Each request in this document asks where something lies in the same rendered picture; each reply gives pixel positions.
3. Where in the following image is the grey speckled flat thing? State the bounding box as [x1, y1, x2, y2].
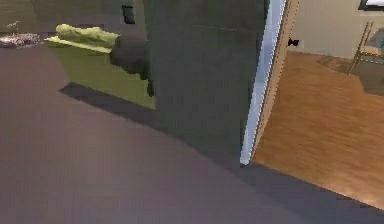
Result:
[0, 32, 43, 49]

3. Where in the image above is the wooden frame chair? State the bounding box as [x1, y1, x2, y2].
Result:
[345, 19, 384, 76]

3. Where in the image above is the dark framed window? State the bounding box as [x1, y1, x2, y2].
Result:
[358, 0, 384, 12]

